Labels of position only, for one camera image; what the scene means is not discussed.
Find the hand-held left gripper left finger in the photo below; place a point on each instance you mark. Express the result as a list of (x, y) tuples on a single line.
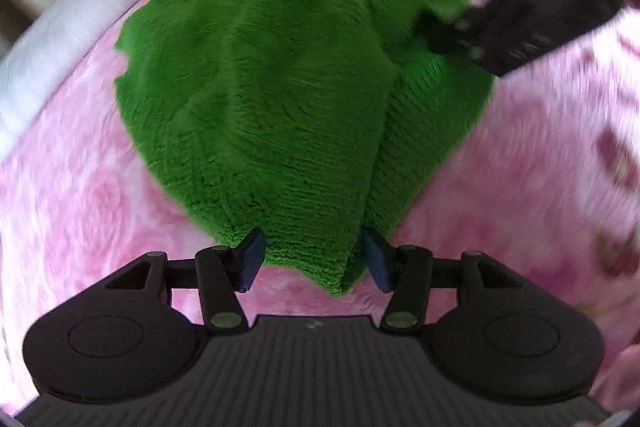
[(253, 257)]

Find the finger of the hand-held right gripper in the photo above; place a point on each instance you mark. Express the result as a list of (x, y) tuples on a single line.
[(445, 34)]

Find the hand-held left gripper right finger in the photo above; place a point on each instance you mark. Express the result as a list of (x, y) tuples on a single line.
[(375, 258)]

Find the green knitted sweater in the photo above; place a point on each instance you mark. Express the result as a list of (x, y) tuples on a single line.
[(280, 97)]

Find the pink floral blanket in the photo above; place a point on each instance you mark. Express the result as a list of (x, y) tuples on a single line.
[(530, 167)]

